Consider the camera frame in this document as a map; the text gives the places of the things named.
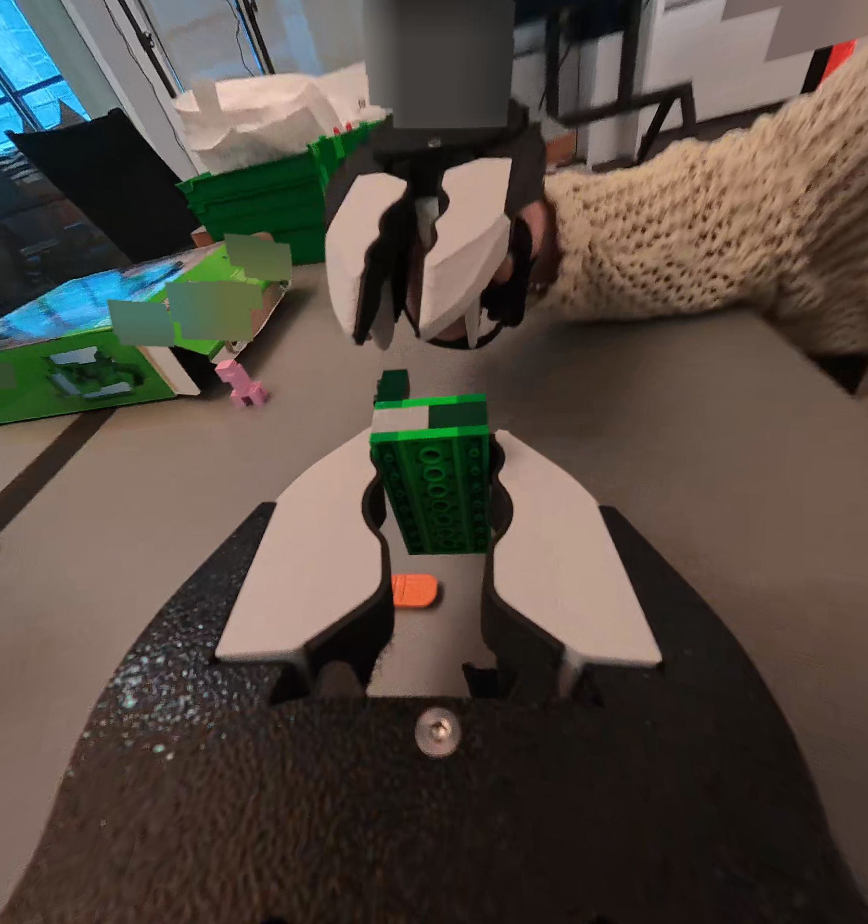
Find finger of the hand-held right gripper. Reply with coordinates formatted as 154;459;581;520
324;172;417;352
414;155;515;343

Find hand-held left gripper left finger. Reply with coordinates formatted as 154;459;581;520
215;432;396;674

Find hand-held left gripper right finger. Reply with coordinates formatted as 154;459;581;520
482;429;664;688

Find green lego build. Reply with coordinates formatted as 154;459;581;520
369;393;493;557

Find person's right forearm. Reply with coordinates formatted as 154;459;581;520
542;32;868;395

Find pink lego pig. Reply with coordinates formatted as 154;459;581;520
214;359;270;410

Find person's right hand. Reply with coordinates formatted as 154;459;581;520
512;198;561;297

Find green plastic bin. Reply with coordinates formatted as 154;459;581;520
176;119;392;267

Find orange brick separator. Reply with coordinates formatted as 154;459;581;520
392;574;441;612

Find white paper bags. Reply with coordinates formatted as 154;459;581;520
174;61;392;174

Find black metal stand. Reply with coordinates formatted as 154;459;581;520
542;0;698;167

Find black panel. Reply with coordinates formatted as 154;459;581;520
4;108;200;268

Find green cardboard box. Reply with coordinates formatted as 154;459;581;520
0;242;293;427

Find orange object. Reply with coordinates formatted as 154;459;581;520
802;39;858;95

